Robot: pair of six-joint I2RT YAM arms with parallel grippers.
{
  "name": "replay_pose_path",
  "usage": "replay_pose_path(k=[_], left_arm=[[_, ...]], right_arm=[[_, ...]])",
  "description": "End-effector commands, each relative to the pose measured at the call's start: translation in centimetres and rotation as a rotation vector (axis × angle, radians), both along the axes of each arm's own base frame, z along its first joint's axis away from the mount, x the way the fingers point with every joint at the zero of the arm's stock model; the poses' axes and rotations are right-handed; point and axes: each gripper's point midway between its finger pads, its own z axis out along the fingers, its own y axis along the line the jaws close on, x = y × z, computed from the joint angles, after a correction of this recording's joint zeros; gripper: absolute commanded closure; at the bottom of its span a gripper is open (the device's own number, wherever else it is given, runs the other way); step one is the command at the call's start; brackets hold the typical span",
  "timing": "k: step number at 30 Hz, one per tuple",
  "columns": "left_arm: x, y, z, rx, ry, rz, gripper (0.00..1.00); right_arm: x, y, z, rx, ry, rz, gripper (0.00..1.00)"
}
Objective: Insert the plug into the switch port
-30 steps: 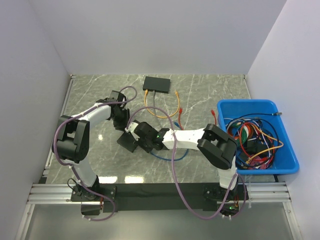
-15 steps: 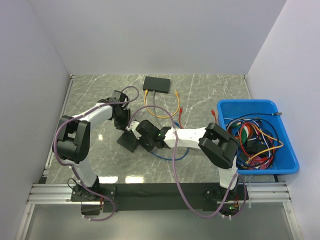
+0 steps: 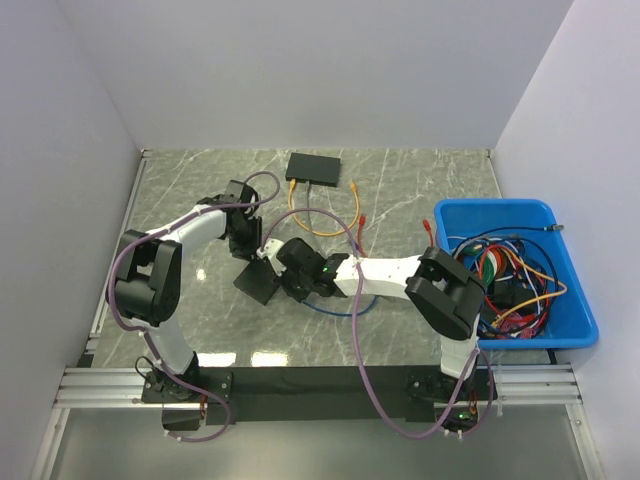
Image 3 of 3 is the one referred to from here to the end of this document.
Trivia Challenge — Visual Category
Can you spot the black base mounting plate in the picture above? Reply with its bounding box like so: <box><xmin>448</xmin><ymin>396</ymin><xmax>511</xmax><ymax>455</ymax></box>
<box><xmin>141</xmin><ymin>366</ymin><xmax>499</xmax><ymax>427</ymax></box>

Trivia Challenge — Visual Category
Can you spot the black network switch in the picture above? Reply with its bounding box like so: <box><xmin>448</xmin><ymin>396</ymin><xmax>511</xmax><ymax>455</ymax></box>
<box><xmin>233</xmin><ymin>259</ymin><xmax>280</xmax><ymax>305</ymax></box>
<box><xmin>285</xmin><ymin>152</ymin><xmax>341</xmax><ymax>187</ymax></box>

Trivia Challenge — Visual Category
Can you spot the blue ethernet cable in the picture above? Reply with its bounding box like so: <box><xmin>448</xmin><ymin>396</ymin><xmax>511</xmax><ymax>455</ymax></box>
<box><xmin>302</xmin><ymin>294</ymin><xmax>379</xmax><ymax>317</ymax></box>

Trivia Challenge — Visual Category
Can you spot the green cable coil in bin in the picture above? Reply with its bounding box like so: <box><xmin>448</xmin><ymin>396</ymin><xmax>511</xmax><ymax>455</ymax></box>
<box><xmin>458</xmin><ymin>248</ymin><xmax>501</xmax><ymax>286</ymax></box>

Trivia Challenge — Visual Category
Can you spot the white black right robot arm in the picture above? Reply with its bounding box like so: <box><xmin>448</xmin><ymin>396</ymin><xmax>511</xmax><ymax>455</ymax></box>
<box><xmin>263</xmin><ymin>238</ymin><xmax>487</xmax><ymax>399</ymax></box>

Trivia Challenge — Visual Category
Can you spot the blue plastic bin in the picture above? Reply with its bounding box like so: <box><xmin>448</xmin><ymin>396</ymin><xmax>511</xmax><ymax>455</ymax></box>
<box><xmin>435</xmin><ymin>199</ymin><xmax>598</xmax><ymax>350</ymax></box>

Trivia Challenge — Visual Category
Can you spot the black cable in bin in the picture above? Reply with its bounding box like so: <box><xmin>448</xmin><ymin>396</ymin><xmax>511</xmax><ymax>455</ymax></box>
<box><xmin>452</xmin><ymin>223</ymin><xmax>565</xmax><ymax>281</ymax></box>

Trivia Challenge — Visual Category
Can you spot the red ethernet cable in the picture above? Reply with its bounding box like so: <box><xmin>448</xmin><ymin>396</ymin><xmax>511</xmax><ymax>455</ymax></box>
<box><xmin>355</xmin><ymin>214</ymin><xmax>436</xmax><ymax>256</ymax></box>

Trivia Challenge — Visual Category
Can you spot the yellow ethernet cable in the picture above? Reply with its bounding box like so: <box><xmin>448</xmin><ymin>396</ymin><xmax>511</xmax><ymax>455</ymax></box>
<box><xmin>287</xmin><ymin>178</ymin><xmax>363</xmax><ymax>238</ymax></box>

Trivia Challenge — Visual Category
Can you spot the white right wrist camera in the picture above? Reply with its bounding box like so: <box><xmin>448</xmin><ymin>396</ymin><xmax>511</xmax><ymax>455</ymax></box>
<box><xmin>256</xmin><ymin>238</ymin><xmax>283</xmax><ymax>260</ymax></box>

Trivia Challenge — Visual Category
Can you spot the orange cable in bin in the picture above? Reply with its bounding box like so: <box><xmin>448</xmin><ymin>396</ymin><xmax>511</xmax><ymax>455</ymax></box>
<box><xmin>477</xmin><ymin>244</ymin><xmax>569</xmax><ymax>331</ymax></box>

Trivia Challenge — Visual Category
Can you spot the white cable in bin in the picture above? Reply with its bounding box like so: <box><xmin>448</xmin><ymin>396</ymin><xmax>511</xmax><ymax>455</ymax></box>
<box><xmin>444</xmin><ymin>234</ymin><xmax>526</xmax><ymax>281</ymax></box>

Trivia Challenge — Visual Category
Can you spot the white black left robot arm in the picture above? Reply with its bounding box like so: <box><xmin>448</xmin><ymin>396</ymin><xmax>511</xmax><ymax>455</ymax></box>
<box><xmin>106</xmin><ymin>180</ymin><xmax>262</xmax><ymax>402</ymax></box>

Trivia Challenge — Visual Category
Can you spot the aluminium frame rail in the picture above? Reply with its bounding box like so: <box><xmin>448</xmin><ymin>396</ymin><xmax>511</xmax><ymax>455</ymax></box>
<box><xmin>54</xmin><ymin>365</ymin><xmax>582</xmax><ymax>408</ymax></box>

